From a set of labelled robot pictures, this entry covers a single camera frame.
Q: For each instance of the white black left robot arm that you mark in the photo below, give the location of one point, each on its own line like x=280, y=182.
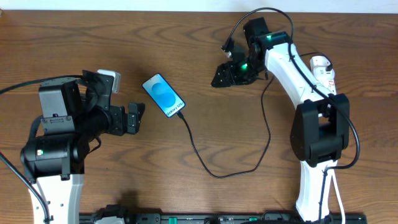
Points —
x=76, y=111

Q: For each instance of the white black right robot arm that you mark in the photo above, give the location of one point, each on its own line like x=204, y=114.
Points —
x=320, y=129

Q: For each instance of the blue Galaxy smartphone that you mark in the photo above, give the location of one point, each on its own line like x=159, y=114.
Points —
x=165, y=97

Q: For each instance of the white USB charger adapter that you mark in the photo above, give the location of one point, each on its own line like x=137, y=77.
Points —
x=319, y=67

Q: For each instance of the white power strip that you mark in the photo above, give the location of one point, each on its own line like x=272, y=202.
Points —
x=329, y=84

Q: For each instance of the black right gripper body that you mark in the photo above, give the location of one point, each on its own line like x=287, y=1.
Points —
x=234, y=71

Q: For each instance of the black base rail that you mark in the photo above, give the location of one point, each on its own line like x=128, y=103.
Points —
x=155, y=218

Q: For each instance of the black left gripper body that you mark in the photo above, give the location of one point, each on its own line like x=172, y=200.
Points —
x=117, y=119

